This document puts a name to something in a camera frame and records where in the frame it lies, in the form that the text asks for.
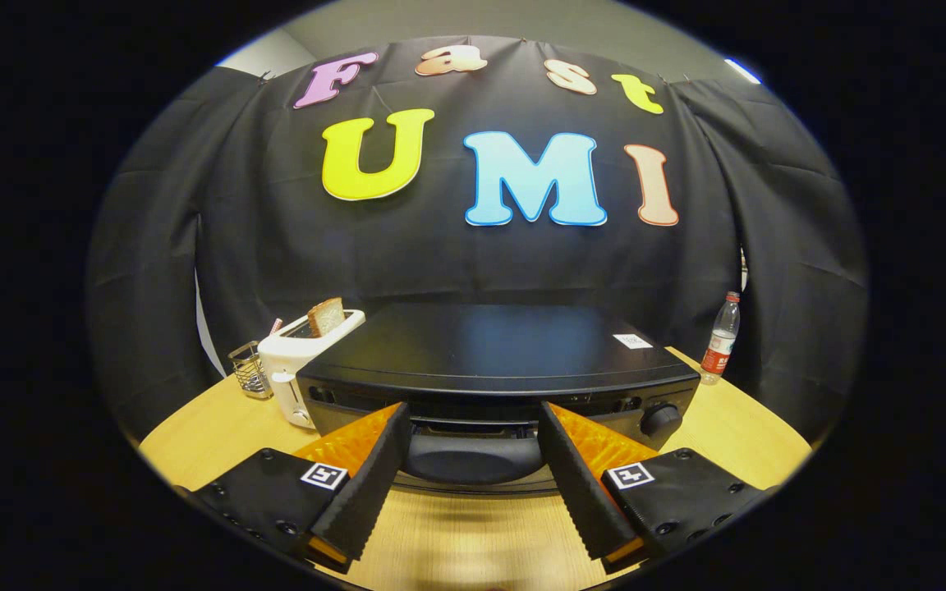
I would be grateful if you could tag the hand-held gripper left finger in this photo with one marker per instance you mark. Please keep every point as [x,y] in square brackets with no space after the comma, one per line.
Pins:
[374,484]

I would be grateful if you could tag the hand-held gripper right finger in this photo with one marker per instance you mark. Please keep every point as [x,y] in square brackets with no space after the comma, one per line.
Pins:
[576,484]

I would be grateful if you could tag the black toaster oven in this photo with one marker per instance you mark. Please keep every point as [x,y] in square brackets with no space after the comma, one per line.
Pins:
[481,345]

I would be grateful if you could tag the white pop-up toaster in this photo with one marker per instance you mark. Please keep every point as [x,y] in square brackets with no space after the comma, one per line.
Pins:
[292,361]

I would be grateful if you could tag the brown bread slice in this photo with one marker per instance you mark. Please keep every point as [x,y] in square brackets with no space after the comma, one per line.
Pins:
[326,318]

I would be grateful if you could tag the clear bottle red label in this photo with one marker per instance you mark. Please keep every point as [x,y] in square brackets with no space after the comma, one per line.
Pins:
[719,345]

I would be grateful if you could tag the small ceiling light panel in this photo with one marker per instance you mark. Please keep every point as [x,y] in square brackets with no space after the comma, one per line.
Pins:
[742,71]

